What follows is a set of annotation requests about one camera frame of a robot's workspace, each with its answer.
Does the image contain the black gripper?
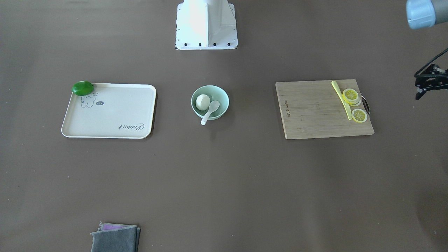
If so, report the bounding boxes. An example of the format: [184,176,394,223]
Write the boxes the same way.
[414,64,448,100]

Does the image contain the white ceramic spoon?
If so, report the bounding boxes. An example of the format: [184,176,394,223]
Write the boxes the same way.
[201,100,220,125]

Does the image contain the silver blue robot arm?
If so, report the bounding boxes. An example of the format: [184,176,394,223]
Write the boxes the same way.
[406,0,448,100]

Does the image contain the mint green bowl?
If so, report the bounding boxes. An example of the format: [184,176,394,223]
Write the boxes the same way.
[190,85,230,121]

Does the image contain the single lemon slice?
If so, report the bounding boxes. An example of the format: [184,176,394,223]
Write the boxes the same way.
[351,108,368,123]

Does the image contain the stacked lemon slices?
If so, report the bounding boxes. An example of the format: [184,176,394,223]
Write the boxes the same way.
[342,88,361,107]

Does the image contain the yellow plastic knife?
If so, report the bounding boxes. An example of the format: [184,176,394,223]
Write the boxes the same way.
[331,81,352,121]

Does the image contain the wooden cutting board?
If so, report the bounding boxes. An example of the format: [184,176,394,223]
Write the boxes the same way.
[275,80,374,139]

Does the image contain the cream rabbit tray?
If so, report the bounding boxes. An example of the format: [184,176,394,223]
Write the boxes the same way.
[61,83,157,139]

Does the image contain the green lime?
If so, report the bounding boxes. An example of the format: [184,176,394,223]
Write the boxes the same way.
[71,81,94,96]

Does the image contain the grey folded cloth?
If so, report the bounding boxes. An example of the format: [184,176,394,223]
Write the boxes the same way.
[91,222,141,252]

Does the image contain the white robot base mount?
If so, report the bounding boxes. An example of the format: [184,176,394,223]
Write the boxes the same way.
[175,0,238,50]

